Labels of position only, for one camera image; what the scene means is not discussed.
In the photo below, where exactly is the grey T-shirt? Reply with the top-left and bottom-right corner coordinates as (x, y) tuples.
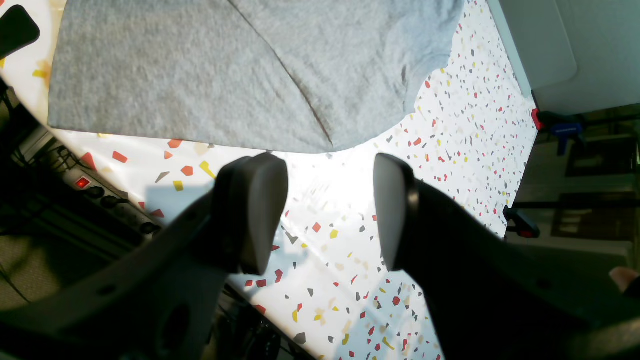
(47, 0), (466, 154)

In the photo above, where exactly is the terrazzo pattern table cloth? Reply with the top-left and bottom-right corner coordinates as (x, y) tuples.
(1, 0), (537, 360)

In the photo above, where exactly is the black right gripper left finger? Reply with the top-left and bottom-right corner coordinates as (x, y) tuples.
(1, 153), (289, 360)

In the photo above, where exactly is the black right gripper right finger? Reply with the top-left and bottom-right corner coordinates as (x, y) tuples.
(374, 153), (640, 360)

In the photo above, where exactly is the blue clamp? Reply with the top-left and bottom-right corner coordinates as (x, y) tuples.
(531, 108), (586, 157)

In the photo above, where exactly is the red black spring clamp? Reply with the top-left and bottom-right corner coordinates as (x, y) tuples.
(503, 206), (541, 239)

